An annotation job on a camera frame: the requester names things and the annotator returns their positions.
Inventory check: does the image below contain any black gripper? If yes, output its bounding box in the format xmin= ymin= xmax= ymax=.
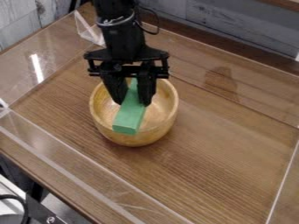
xmin=85 ymin=17 xmax=170 ymax=107

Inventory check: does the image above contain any green rectangular block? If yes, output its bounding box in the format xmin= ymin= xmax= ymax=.
xmin=113 ymin=79 xmax=146 ymax=135

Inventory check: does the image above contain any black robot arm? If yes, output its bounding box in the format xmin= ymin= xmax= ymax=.
xmin=85 ymin=0 xmax=170 ymax=107

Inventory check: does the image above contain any clear acrylic corner bracket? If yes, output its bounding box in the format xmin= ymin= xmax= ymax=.
xmin=74 ymin=10 xmax=106 ymax=46

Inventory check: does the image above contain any brown wooden bowl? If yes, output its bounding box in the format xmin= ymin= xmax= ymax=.
xmin=89 ymin=78 xmax=179 ymax=147

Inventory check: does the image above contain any black cable bottom left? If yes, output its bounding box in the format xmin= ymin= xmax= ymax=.
xmin=0 ymin=194 xmax=31 ymax=224

